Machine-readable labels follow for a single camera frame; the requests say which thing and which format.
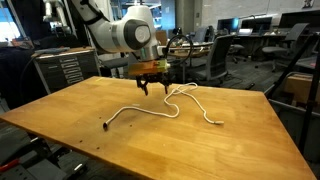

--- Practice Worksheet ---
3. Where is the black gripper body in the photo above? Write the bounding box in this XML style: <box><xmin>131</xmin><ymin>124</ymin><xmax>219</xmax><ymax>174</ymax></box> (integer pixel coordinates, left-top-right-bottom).
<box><xmin>134</xmin><ymin>73</ymin><xmax>173</xmax><ymax>88</ymax></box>

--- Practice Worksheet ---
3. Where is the white rope black end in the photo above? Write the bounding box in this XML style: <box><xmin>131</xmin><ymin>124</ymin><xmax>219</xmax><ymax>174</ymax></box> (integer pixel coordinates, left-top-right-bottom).
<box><xmin>102</xmin><ymin>82</ymin><xmax>225</xmax><ymax>132</ymax></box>

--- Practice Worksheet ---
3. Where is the dark grey mesh chair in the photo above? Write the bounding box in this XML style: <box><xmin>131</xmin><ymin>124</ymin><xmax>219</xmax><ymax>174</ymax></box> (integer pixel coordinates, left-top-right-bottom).
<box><xmin>98</xmin><ymin>51</ymin><xmax>130</xmax><ymax>80</ymax></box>

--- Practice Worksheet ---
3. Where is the wooden office desk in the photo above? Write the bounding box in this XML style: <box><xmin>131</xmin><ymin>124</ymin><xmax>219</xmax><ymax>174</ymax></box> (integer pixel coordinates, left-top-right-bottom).
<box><xmin>166</xmin><ymin>41</ymin><xmax>215</xmax><ymax>85</ymax></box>

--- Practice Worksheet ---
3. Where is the grey swivel office chair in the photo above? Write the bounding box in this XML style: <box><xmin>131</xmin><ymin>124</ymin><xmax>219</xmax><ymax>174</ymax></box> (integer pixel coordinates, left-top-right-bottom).
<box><xmin>190</xmin><ymin>34</ymin><xmax>237</xmax><ymax>88</ymax></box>

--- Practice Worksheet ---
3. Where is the dark labelled drawer cabinet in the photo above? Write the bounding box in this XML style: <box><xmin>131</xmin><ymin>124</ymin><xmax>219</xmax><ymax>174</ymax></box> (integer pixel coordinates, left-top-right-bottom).
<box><xmin>31</xmin><ymin>48</ymin><xmax>101</xmax><ymax>96</ymax></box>

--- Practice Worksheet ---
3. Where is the black computer monitor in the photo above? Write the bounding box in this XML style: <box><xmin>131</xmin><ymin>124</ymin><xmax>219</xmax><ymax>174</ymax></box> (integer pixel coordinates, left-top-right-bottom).
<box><xmin>278</xmin><ymin>9</ymin><xmax>320</xmax><ymax>30</ymax></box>
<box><xmin>240</xmin><ymin>15</ymin><xmax>278</xmax><ymax>34</ymax></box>
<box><xmin>217</xmin><ymin>17</ymin><xmax>240</xmax><ymax>34</ymax></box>

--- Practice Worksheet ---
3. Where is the open silver laptop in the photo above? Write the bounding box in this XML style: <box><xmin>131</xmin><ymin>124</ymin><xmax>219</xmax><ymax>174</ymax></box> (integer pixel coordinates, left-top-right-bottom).
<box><xmin>237</xmin><ymin>28</ymin><xmax>254</xmax><ymax>37</ymax></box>

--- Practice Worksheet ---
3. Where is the grey storage bin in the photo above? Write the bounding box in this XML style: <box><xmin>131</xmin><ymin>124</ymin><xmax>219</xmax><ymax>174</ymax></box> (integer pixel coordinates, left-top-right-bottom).
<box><xmin>266</xmin><ymin>71</ymin><xmax>320</xmax><ymax>164</ymax></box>

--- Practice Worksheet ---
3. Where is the cardboard box in bin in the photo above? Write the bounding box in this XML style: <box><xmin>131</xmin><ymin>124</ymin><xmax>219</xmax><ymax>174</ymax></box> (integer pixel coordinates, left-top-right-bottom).
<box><xmin>284</xmin><ymin>73</ymin><xmax>320</xmax><ymax>105</ymax></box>

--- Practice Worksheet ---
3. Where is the black tripod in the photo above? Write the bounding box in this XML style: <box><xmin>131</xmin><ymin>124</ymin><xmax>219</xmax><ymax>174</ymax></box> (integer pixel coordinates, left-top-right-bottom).
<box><xmin>264</xmin><ymin>31</ymin><xmax>320</xmax><ymax>155</ymax></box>

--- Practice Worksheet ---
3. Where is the tan wrist camera box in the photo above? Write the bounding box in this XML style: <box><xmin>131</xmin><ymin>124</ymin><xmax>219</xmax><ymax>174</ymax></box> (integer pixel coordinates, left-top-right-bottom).
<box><xmin>128</xmin><ymin>59</ymin><xmax>171</xmax><ymax>77</ymax></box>

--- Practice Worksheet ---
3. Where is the black clamp orange handle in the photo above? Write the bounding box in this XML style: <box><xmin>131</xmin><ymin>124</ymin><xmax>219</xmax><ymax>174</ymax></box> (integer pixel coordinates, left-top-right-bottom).
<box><xmin>0</xmin><ymin>159</ymin><xmax>20</xmax><ymax>173</ymax></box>

